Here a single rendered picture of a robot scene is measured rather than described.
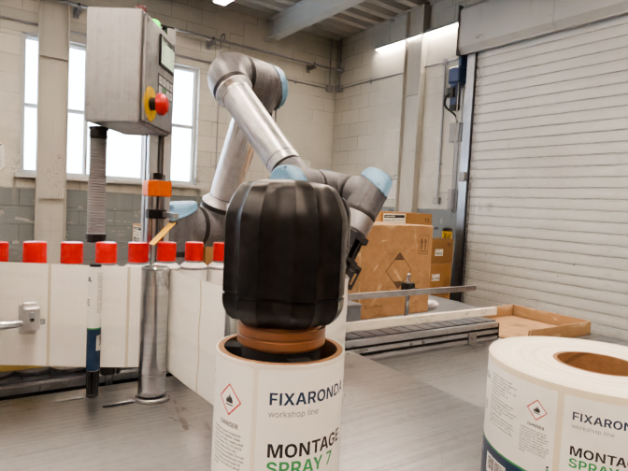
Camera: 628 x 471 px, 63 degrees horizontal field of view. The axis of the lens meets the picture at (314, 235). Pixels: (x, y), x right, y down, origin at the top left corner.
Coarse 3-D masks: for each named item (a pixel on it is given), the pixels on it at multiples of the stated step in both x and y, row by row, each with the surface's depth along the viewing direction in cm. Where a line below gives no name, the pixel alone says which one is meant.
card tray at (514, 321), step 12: (504, 312) 167; (516, 312) 168; (528, 312) 164; (540, 312) 161; (504, 324) 154; (516, 324) 155; (528, 324) 155; (540, 324) 156; (552, 324) 157; (564, 324) 141; (576, 324) 144; (588, 324) 147; (504, 336) 138; (564, 336) 141; (576, 336) 144
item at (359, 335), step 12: (420, 324) 127; (432, 324) 128; (444, 324) 129; (456, 324) 129; (348, 336) 112; (360, 336) 112; (372, 336) 113; (48, 372) 80; (72, 372) 81; (84, 372) 81; (0, 384) 74
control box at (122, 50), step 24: (96, 24) 84; (120, 24) 84; (144, 24) 85; (96, 48) 85; (120, 48) 85; (144, 48) 85; (96, 72) 85; (120, 72) 85; (144, 72) 85; (96, 96) 85; (120, 96) 85; (144, 96) 86; (96, 120) 85; (120, 120) 85; (144, 120) 86; (168, 120) 99
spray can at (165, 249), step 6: (162, 246) 89; (168, 246) 89; (174, 246) 90; (162, 252) 89; (168, 252) 89; (174, 252) 90; (156, 258) 90; (162, 258) 89; (168, 258) 90; (174, 258) 90; (162, 264) 89; (168, 264) 89; (174, 264) 90
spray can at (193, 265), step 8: (192, 248) 92; (200, 248) 93; (192, 256) 92; (200, 256) 93; (184, 264) 92; (192, 264) 92; (200, 264) 93; (184, 272) 92; (192, 272) 92; (200, 272) 92
